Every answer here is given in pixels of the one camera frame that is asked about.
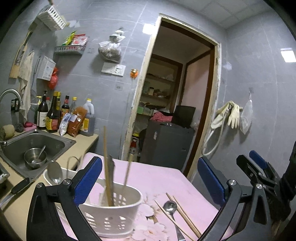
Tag white clear snack bag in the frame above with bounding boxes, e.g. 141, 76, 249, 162
59, 113, 72, 136

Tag stainless steel sink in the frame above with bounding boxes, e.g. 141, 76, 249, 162
1, 129, 76, 180

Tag beige hanging towel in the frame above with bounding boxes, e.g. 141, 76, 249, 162
18, 50, 35, 122

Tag rubber gloves on wall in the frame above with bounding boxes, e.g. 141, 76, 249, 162
210, 101, 243, 130

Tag orange spice packet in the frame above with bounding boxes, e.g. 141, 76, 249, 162
67, 106, 87, 137

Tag red plastic bag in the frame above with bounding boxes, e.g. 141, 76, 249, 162
48, 67, 58, 90

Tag large steel ladle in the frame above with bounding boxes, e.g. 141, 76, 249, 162
47, 161, 62, 185

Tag pink floral table cloth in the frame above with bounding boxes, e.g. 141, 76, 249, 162
59, 151, 233, 241

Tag white box on wall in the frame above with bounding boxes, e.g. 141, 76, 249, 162
37, 56, 56, 81

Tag white wall socket plate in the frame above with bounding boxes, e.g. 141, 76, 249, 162
101, 62, 126, 77

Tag orange wall hook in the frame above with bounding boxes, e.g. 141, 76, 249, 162
130, 68, 138, 79

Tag dark grey cabinet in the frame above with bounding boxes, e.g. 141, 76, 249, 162
140, 120, 194, 170

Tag steel spoon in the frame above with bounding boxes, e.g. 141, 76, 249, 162
163, 200, 185, 241

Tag wooden cutting board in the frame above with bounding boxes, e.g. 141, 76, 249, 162
9, 31, 32, 78

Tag wooden shelf unit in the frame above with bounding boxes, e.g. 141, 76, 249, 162
140, 54, 183, 113

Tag large vinegar jug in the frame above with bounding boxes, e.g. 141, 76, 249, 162
79, 98, 95, 137

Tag chrome kitchen faucet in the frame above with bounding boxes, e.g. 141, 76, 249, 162
0, 88, 24, 112

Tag black monitor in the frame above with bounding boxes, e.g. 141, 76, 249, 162
171, 105, 196, 128

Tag pale bamboo chopstick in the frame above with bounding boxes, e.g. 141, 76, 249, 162
155, 200, 194, 241

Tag steel bowl in sink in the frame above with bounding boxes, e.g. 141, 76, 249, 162
23, 148, 47, 169

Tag black handled knife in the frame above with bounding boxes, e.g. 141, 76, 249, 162
0, 177, 31, 208

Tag grey wall shelf basket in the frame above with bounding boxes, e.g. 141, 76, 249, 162
54, 45, 86, 55

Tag brown wooden chopstick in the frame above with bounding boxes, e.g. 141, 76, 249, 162
103, 126, 114, 206

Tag dark wine bottle white label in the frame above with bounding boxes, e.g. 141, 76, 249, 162
37, 90, 49, 130

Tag plastic bag on wall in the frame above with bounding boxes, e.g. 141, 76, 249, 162
98, 27, 125, 63

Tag white wall rack basket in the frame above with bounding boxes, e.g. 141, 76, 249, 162
37, 4, 67, 31

